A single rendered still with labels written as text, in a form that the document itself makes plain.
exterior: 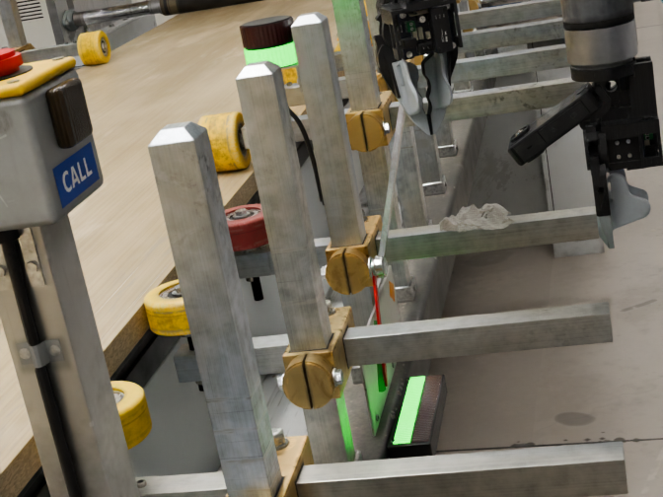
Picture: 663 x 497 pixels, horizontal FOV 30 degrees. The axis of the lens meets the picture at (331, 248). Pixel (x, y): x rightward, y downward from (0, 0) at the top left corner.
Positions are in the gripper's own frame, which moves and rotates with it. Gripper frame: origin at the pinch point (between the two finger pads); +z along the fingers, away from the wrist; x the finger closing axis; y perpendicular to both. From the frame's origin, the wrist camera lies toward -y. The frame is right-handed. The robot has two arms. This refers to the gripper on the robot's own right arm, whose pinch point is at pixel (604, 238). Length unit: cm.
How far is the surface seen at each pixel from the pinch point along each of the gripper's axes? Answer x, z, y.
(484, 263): 227, 83, -38
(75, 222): 8, -7, -66
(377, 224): 1.6, -4.3, -25.9
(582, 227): -1.5, -2.0, -2.2
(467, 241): -1.5, -2.0, -15.3
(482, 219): -1.9, -4.5, -13.1
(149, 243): -5, -7, -52
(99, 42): 147, -13, -113
